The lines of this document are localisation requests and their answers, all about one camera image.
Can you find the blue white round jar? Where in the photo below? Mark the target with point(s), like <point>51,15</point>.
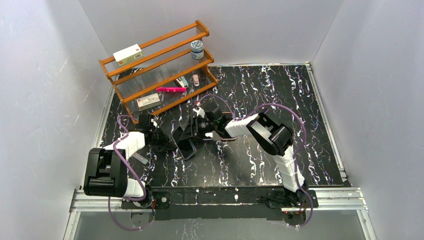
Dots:
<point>197,49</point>

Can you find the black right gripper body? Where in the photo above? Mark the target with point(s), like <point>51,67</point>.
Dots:
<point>193,128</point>

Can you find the grey box red label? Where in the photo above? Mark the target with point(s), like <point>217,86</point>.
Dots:
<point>148,102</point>

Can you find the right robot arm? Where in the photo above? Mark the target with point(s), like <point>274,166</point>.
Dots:
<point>275,138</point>

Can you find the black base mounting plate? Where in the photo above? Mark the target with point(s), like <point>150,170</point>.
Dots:
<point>263,211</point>

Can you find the small pink eraser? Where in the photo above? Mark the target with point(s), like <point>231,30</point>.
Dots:
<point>195,79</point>

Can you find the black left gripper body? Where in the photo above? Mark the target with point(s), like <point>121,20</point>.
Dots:
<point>167,141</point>

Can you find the white orange marker pen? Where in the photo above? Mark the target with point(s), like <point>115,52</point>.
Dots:
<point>140,158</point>

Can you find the teal white stapler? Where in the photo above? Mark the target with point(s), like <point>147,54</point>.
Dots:
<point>181,82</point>

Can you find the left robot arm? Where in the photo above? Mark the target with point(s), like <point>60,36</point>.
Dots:
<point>108,173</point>

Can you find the orange wooden shelf rack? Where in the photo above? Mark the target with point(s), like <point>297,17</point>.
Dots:
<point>165,59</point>

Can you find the aluminium front rail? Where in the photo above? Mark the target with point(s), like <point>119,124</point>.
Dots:
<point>327,198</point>

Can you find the pink flat tool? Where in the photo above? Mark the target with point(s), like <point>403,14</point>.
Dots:
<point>171,89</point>

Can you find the white box red label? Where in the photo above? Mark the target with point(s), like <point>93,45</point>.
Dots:
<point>128,55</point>

